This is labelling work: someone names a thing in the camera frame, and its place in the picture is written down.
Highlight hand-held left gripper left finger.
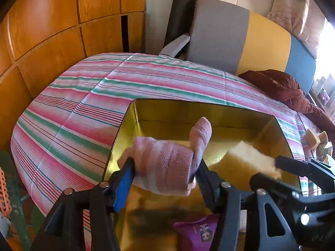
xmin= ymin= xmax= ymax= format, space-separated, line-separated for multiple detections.
xmin=31 ymin=157 xmax=136 ymax=251

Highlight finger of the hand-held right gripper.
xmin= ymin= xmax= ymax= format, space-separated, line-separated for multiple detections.
xmin=249 ymin=173 xmax=305 ymax=205
xmin=274 ymin=155 xmax=335 ymax=192

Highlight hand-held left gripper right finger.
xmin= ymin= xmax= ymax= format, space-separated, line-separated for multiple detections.
xmin=195 ymin=159 xmax=299 ymax=251

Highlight brown pitted sponge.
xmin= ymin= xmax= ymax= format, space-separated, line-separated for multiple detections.
xmin=306 ymin=129 xmax=321 ymax=149

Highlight pale yellow sponge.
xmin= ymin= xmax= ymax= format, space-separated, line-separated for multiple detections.
xmin=209 ymin=140 xmax=283 ymax=192

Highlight gold metal tin box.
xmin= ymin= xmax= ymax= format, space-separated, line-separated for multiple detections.
xmin=102 ymin=99 xmax=302 ymax=251

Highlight purple packet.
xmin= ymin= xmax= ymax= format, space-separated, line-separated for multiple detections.
xmin=173 ymin=214 xmax=220 ymax=251

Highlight purple box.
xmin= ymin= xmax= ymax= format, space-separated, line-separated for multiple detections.
xmin=321 ymin=90 xmax=333 ymax=105

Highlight dark red jacket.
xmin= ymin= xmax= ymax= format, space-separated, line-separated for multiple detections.
xmin=239 ymin=69 xmax=335 ymax=126

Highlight white boxes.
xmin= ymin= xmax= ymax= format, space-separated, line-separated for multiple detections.
xmin=315 ymin=74 xmax=335 ymax=95

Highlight striped blanket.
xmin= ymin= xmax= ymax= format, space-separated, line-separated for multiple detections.
xmin=10 ymin=53 xmax=335 ymax=251

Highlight green cloth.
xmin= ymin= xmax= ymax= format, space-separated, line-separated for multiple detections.
xmin=0 ymin=150 xmax=32 ymax=251

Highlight orange plastic basket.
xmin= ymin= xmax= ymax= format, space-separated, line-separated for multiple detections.
xmin=0 ymin=167 xmax=13 ymax=216

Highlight grey yellow blue chair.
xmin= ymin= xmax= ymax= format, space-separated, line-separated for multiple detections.
xmin=158 ymin=0 xmax=318 ymax=95

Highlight beige pillow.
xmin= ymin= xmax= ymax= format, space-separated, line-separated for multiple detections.
xmin=265 ymin=0 xmax=328 ymax=58

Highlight black rolled mat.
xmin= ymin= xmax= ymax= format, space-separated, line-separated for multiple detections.
xmin=164 ymin=0 xmax=200 ymax=55

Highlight wooden wardrobe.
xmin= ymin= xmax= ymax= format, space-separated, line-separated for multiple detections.
xmin=0 ymin=0 xmax=146 ymax=152

